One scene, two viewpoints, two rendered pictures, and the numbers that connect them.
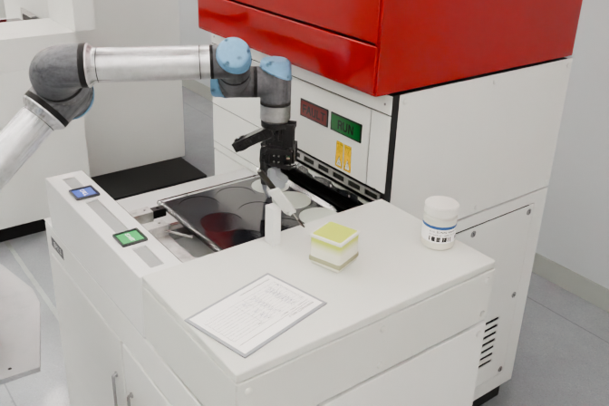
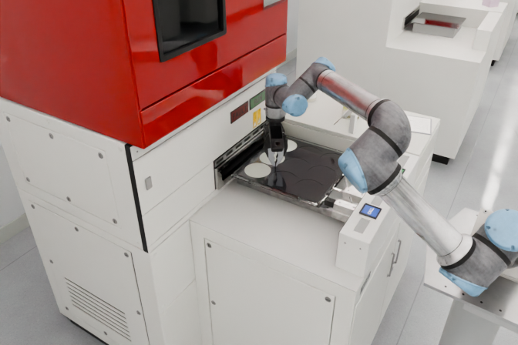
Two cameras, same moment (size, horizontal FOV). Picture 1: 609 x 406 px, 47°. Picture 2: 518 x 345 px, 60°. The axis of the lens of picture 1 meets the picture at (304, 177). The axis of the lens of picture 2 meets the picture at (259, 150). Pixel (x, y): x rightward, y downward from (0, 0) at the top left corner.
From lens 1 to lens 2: 2.63 m
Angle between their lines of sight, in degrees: 94
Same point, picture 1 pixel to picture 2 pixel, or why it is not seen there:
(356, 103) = (261, 80)
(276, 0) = (231, 51)
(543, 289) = not seen: hidden behind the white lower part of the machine
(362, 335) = not seen: hidden behind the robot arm
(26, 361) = (467, 212)
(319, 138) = (243, 124)
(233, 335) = (425, 122)
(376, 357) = not seen: hidden behind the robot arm
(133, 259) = (409, 163)
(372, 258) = (338, 108)
